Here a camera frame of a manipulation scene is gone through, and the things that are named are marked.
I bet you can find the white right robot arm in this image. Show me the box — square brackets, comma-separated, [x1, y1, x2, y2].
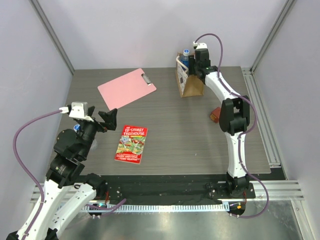
[189, 47, 250, 198]

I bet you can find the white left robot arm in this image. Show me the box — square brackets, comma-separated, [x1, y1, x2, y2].
[7, 102, 118, 240]

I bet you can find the small water bottle blue cap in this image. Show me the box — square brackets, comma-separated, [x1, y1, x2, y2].
[73, 124, 81, 133]

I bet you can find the red comic paperback book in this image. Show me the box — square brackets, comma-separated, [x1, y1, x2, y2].
[114, 125, 148, 165]

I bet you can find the red cube power adapter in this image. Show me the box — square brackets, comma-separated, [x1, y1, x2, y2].
[210, 107, 221, 123]

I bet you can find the Pocari Sweat plastic bottle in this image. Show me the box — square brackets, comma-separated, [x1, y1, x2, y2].
[179, 49, 190, 68]

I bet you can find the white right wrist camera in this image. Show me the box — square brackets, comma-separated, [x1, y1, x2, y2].
[192, 41, 208, 51]

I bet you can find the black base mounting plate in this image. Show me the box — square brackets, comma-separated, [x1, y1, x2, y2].
[101, 174, 256, 206]

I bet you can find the burlap canvas tote bag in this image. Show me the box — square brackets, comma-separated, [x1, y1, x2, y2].
[175, 52, 204, 98]

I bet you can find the pink clipboard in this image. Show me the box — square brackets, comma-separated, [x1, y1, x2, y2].
[97, 68, 157, 110]

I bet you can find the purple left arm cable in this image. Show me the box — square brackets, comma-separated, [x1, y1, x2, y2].
[12, 110, 127, 238]

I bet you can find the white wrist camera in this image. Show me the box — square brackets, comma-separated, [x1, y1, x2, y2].
[59, 101, 94, 122]
[192, 41, 208, 51]

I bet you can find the white slotted cable duct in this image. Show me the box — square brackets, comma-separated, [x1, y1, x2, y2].
[76, 202, 230, 214]

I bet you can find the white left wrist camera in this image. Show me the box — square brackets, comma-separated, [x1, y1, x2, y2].
[59, 101, 94, 122]

